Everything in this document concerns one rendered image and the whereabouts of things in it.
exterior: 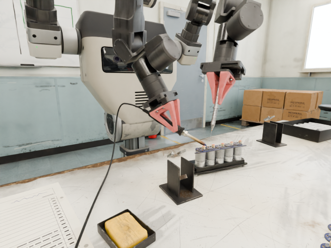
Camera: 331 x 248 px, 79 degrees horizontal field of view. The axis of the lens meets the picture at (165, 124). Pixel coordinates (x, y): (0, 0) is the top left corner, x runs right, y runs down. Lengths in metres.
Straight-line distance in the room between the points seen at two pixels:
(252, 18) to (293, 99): 3.60
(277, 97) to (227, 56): 3.65
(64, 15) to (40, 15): 2.23
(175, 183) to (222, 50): 0.33
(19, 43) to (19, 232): 2.59
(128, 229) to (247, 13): 0.47
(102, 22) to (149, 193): 0.63
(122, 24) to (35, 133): 2.54
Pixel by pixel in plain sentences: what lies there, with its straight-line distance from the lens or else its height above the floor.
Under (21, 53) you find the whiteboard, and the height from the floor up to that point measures 1.25.
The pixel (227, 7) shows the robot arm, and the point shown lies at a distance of 0.59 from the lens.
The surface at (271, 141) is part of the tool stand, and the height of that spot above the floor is 0.76.
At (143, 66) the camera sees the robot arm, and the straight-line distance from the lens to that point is 0.52.
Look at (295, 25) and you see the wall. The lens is 5.47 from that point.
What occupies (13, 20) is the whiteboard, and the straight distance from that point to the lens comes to 2.92.
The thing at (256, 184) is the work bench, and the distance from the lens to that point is 0.50.
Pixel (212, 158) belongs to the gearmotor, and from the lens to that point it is 0.51.
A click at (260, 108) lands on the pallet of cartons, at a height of 0.39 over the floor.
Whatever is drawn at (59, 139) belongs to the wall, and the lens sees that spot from 3.00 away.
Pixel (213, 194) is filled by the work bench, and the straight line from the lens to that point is 0.44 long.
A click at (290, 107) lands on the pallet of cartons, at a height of 0.49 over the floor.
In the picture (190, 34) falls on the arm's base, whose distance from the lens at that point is 0.99.
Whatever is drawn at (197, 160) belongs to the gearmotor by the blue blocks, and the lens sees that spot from 0.49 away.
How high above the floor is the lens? 0.98
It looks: 13 degrees down
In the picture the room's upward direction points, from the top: straight up
